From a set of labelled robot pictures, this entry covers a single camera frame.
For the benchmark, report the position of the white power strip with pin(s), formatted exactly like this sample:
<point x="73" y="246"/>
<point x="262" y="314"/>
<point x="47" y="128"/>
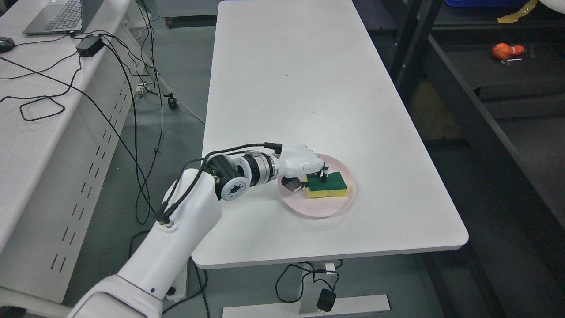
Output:
<point x="179" y="287"/>

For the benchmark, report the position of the orange object on shelf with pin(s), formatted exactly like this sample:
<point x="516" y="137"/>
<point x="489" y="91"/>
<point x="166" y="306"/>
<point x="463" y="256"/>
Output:
<point x="503" y="51"/>

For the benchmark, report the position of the pink round plate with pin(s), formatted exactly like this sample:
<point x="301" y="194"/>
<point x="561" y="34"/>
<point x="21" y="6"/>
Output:
<point x="322" y="199"/>

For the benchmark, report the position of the black computer mouse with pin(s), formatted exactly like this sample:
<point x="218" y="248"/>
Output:
<point x="6" y="44"/>

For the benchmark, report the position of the white side desk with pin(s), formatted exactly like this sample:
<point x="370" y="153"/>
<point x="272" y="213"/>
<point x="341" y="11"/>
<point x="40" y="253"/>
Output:
<point x="60" y="115"/>

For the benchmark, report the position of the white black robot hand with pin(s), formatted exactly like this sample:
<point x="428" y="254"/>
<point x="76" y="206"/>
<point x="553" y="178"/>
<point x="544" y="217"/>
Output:
<point x="298" y="161"/>

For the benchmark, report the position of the dark metal shelf rack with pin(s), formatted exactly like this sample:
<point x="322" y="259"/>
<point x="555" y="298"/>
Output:
<point x="495" y="131"/>

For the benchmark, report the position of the black plug under table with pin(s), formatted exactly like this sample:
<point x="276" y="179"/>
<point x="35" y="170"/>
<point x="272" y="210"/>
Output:
<point x="326" y="300"/>

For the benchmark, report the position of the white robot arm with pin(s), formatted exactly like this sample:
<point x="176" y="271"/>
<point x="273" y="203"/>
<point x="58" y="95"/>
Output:
<point x="189" y="211"/>

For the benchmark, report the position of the yellow tape piece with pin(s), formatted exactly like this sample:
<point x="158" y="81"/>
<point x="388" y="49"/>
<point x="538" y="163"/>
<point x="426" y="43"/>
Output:
<point x="522" y="12"/>

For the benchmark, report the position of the blue plastic bin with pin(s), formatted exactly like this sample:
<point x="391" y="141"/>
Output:
<point x="485" y="3"/>

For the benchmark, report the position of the white table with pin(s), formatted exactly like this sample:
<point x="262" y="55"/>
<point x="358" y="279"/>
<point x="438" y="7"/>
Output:
<point x="307" y="72"/>

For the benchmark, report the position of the green yellow sponge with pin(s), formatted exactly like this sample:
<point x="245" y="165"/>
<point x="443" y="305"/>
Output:
<point x="333" y="186"/>

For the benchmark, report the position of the grey laptop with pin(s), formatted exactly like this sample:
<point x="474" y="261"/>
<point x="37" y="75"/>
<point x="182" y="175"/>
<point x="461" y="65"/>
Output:
<point x="63" y="16"/>

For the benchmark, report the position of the black power adapter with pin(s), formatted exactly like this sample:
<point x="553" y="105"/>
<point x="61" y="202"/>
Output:
<point x="89" y="46"/>

